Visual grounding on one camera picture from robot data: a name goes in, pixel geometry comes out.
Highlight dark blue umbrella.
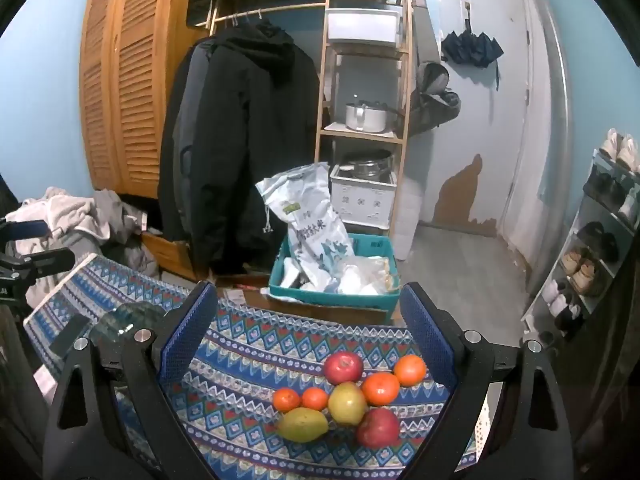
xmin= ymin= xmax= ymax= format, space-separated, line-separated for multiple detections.
xmin=440 ymin=30 xmax=505 ymax=68

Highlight blue patterned tablecloth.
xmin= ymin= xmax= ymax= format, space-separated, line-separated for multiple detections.
xmin=22 ymin=252 xmax=491 ymax=480

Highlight small orange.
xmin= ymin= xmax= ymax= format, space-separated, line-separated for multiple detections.
xmin=273 ymin=388 xmax=302 ymax=412
xmin=301 ymin=387 xmax=329 ymax=411

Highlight white patterned storage box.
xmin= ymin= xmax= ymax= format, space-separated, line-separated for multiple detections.
xmin=330 ymin=165 xmax=398 ymax=227

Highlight black hooded jacket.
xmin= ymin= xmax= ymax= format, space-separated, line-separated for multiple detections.
xmin=187 ymin=20 xmax=321 ymax=276

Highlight large orange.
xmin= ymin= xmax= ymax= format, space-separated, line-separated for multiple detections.
xmin=361 ymin=373 xmax=401 ymax=407
xmin=393 ymin=354 xmax=427 ymax=387

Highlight wooden louvered wardrobe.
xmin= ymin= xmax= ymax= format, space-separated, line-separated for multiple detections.
xmin=80 ymin=0 xmax=211 ymax=196

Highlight white crumpled clothes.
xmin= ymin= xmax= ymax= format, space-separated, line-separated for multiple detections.
xmin=5 ymin=186 xmax=111 ymax=306

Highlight silver vertical column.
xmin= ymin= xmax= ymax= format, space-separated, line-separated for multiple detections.
xmin=530 ymin=0 xmax=575 ymax=281

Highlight dark glass bowl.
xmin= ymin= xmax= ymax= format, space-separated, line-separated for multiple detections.
xmin=90 ymin=302 xmax=168 ymax=361

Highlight steel cooking pot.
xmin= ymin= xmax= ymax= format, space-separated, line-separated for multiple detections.
xmin=340 ymin=149 xmax=394 ymax=179

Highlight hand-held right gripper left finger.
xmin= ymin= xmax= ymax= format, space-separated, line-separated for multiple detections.
xmin=42 ymin=280 xmax=236 ymax=480

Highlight yellow green pear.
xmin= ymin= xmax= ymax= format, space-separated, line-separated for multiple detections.
xmin=277 ymin=407 xmax=330 ymax=443

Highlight wooden shelf rack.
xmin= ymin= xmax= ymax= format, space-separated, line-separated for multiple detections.
xmin=314 ymin=0 xmax=417 ymax=261

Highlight white door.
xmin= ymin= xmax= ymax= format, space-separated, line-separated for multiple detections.
xmin=435 ymin=0 xmax=531 ymax=241

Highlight group of assorted shoes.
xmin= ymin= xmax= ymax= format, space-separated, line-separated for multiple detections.
xmin=542 ymin=129 xmax=640 ymax=333

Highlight grey crumpled clothes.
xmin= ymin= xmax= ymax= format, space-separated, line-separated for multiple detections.
xmin=92 ymin=189 xmax=161 ymax=277

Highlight dark padded jacket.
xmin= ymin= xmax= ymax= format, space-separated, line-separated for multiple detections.
xmin=157 ymin=42 xmax=213 ymax=243

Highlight white plastic bin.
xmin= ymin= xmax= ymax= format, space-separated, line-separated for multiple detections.
xmin=324 ymin=7 xmax=403 ymax=46

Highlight wooden clothes rail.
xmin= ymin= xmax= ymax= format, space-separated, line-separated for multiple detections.
xmin=207 ymin=1 xmax=331 ymax=36

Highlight teal plastic basket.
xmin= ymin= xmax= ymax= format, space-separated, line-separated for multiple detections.
xmin=268 ymin=232 xmax=402 ymax=311

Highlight white shoe rack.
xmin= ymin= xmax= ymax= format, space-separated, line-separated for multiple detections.
xmin=520 ymin=147 xmax=640 ymax=341

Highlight clear plastic bags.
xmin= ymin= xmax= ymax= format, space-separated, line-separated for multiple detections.
xmin=332 ymin=255 xmax=401 ymax=297

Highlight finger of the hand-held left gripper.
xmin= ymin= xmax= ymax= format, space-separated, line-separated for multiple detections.
xmin=0 ymin=219 xmax=52 ymax=242
xmin=0 ymin=247 xmax=76 ymax=281

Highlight brown cardboard box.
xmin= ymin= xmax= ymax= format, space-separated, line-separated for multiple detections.
xmin=215 ymin=272 xmax=396 ymax=328

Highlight white printed rice bag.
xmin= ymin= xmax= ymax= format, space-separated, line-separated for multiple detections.
xmin=256 ymin=162 xmax=357 ymax=291

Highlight red apple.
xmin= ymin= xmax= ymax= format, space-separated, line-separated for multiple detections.
xmin=323 ymin=351 xmax=364 ymax=385
xmin=356 ymin=408 xmax=401 ymax=450

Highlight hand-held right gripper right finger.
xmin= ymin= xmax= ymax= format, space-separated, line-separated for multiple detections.
xmin=400 ymin=282 xmax=576 ymax=480

